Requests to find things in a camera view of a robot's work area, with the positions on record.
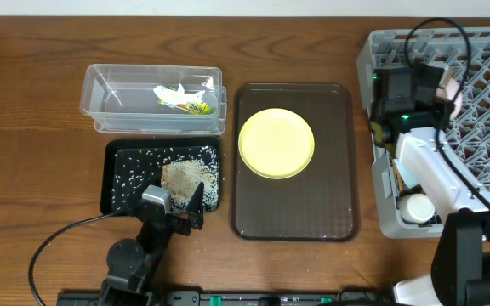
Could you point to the light blue bowl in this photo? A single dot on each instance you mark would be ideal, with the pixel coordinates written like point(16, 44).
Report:
point(407, 178)

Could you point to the grey plastic dishwasher rack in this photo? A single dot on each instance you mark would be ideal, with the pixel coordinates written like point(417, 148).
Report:
point(469, 133)

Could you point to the white tissue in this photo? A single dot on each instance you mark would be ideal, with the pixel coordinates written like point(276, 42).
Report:
point(177, 96)

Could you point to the dark brown serving tray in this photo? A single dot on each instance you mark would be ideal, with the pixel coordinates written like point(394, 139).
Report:
point(320, 203)

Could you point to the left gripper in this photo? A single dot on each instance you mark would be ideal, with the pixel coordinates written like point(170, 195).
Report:
point(170, 219)

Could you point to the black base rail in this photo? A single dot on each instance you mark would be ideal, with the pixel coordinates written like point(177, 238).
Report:
point(193, 298)

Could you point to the yellow plate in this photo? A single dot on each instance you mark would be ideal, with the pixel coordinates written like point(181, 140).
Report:
point(276, 143)

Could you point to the spilled rice pile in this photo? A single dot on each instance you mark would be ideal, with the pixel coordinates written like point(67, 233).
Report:
point(176, 169)

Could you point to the green orange snack wrapper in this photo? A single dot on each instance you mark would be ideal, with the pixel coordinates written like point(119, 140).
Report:
point(193, 108)

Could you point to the white cup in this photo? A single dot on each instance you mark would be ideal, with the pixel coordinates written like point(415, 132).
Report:
point(416, 208)

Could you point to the white bowl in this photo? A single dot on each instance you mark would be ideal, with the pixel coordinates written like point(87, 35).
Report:
point(450, 91)

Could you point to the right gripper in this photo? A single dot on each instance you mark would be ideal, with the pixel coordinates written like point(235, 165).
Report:
point(434, 78)

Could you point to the clear plastic bin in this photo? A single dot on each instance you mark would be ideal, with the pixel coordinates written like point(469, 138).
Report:
point(120, 99)

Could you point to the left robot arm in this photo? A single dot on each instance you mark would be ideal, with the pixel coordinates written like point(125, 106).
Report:
point(132, 263)

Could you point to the black waste tray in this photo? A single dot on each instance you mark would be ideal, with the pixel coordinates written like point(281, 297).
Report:
point(118, 144)

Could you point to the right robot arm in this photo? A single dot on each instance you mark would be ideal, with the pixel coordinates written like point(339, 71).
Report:
point(460, 270)

